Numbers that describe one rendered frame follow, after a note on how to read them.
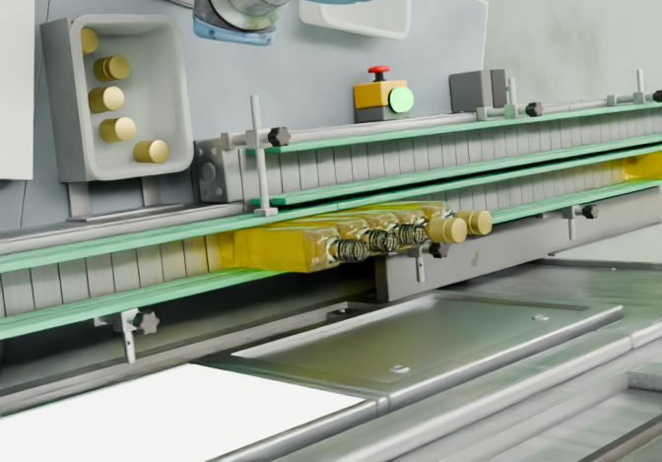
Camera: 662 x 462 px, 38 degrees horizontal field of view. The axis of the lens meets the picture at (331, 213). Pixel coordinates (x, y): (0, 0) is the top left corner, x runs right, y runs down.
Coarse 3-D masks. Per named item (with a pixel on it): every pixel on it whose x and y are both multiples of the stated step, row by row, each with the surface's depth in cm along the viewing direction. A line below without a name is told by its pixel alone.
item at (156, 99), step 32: (96, 32) 136; (128, 32) 139; (160, 32) 140; (160, 64) 141; (128, 96) 141; (160, 96) 142; (96, 128) 137; (160, 128) 143; (96, 160) 137; (128, 160) 141
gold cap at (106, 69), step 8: (112, 56) 134; (120, 56) 135; (96, 64) 136; (104, 64) 135; (112, 64) 134; (120, 64) 135; (128, 64) 136; (96, 72) 136; (104, 72) 135; (112, 72) 134; (120, 72) 135; (128, 72) 136; (104, 80) 137; (112, 80) 136
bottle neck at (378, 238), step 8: (360, 232) 128; (368, 232) 127; (376, 232) 126; (384, 232) 125; (392, 232) 125; (368, 240) 126; (376, 240) 125; (384, 240) 124; (392, 240) 126; (368, 248) 127; (376, 248) 126; (384, 248) 125; (392, 248) 126
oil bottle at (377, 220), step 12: (312, 216) 141; (324, 216) 139; (336, 216) 137; (348, 216) 136; (360, 216) 134; (372, 216) 133; (384, 216) 133; (372, 228) 132; (384, 228) 132; (372, 252) 133; (384, 252) 133
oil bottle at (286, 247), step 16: (224, 240) 137; (240, 240) 134; (256, 240) 132; (272, 240) 129; (288, 240) 127; (304, 240) 125; (320, 240) 124; (224, 256) 138; (240, 256) 135; (256, 256) 132; (272, 256) 130; (288, 256) 127; (304, 256) 125; (320, 256) 124
